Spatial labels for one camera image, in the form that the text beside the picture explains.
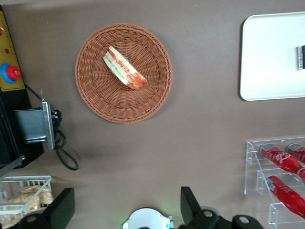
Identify silver metal bar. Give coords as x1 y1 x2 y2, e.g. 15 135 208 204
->
0 155 26 177

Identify bagged crispy snacks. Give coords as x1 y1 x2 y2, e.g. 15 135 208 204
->
0 185 53 221

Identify black cable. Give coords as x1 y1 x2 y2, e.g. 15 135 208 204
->
24 83 80 171

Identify black box with barcode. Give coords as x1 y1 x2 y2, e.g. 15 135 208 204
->
296 45 305 71

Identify round brown wicker basket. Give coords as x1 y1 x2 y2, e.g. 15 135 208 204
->
75 23 173 124

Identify red emergency stop button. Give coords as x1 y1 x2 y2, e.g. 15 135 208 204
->
0 63 21 84

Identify triangle sandwich with tomato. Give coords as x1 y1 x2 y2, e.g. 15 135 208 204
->
102 46 148 90

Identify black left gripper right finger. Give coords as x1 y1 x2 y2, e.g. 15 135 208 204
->
178 186 233 229

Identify red cola bottle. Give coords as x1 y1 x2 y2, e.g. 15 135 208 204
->
285 142 305 165
259 143 305 179
266 175 305 221

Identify white wire basket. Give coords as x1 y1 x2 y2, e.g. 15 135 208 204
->
0 175 53 222

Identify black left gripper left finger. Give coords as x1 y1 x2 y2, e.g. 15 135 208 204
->
14 187 75 229

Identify clear acrylic bottle stand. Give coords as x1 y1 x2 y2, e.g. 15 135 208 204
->
244 137 305 226

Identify yellow emergency stop box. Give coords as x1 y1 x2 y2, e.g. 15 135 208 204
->
0 10 26 93

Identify black box-shaped device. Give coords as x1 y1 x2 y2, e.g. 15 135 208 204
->
14 108 48 144

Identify silver metal mounting plate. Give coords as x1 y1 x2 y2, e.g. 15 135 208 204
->
41 101 57 151

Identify white rectangular tray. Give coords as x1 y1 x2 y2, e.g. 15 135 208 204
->
239 11 305 101

